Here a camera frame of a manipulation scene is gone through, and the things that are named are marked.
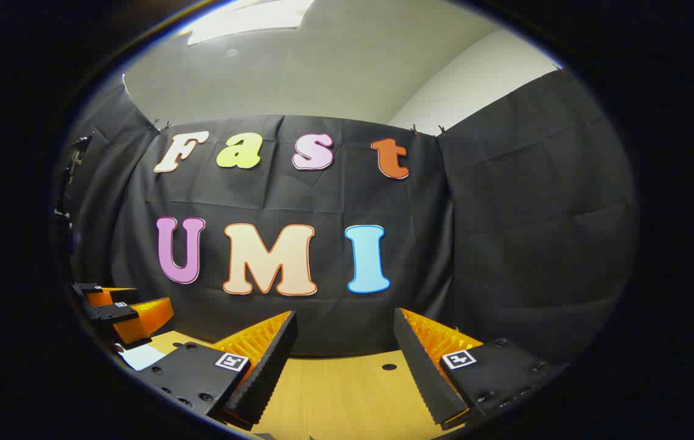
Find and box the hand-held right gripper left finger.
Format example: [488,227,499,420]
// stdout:
[136,310,298,431]

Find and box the black backdrop cloth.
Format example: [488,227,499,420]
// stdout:
[53,67,638,361]

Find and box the ceiling light panel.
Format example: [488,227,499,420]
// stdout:
[186,0,317,47]

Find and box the white suitcase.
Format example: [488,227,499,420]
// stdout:
[118,344,167,372]

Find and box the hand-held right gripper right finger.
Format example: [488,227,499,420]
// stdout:
[393,307,567,428]

